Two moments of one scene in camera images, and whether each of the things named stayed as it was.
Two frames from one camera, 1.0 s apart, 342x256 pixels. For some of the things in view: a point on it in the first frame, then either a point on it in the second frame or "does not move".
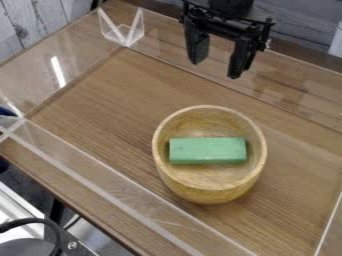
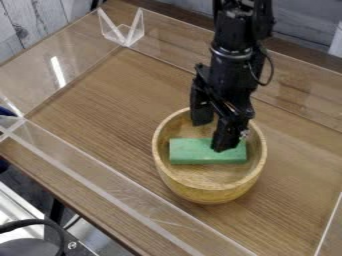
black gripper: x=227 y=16 -> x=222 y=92
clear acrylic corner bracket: x=123 y=34 does not move
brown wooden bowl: x=210 y=183 does not move
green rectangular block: x=207 y=151 does not move
